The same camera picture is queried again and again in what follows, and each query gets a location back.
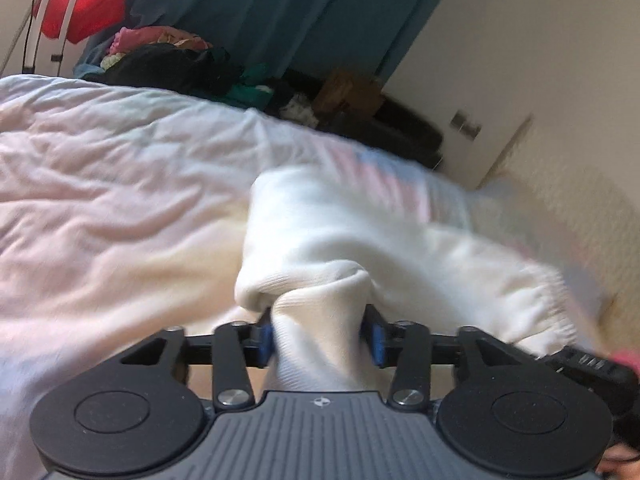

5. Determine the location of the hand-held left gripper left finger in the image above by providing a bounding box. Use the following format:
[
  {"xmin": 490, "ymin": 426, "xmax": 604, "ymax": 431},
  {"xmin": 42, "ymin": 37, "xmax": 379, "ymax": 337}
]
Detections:
[{"xmin": 120, "ymin": 308, "xmax": 276, "ymax": 412}]

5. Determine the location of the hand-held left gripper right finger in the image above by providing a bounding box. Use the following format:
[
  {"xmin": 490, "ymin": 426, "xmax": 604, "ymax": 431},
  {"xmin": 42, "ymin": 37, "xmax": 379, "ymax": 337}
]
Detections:
[{"xmin": 359, "ymin": 304, "xmax": 537, "ymax": 410}]

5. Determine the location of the white sweatshirt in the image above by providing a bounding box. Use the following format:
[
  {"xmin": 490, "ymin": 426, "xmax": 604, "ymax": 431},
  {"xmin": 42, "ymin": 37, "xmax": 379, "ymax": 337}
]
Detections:
[{"xmin": 235, "ymin": 142, "xmax": 616, "ymax": 394}]

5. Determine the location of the pile of mixed clothes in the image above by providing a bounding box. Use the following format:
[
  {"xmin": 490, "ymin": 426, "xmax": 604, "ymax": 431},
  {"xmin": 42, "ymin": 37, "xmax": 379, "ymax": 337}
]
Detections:
[{"xmin": 75, "ymin": 25, "xmax": 281, "ymax": 109}]

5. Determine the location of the black suitcase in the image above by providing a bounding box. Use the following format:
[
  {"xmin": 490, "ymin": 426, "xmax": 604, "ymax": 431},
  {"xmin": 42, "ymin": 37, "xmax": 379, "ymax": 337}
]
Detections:
[{"xmin": 330, "ymin": 97, "xmax": 446, "ymax": 171}]

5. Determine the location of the pastel duvet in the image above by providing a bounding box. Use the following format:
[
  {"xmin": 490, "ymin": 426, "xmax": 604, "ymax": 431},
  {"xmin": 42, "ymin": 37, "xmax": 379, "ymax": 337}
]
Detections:
[{"xmin": 0, "ymin": 74, "xmax": 481, "ymax": 466}]

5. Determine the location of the brown cardboard box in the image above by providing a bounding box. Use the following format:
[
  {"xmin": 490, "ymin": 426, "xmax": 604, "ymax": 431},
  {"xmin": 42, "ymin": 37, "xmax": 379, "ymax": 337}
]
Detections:
[{"xmin": 315, "ymin": 71, "xmax": 384, "ymax": 119}]

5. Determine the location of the teal curtain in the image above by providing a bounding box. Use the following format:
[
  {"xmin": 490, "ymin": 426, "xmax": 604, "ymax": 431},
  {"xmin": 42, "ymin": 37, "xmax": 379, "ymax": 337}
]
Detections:
[{"xmin": 82, "ymin": 0, "xmax": 468, "ymax": 111}]

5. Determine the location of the red bag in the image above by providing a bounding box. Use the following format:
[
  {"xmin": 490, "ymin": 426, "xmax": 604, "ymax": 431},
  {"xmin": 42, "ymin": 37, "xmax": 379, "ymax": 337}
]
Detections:
[{"xmin": 34, "ymin": 0, "xmax": 127, "ymax": 44}]

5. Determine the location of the metal wall switch plate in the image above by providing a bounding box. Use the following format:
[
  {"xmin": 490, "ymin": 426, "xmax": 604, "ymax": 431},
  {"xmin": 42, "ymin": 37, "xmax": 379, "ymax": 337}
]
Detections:
[{"xmin": 449, "ymin": 110, "xmax": 484, "ymax": 140}]

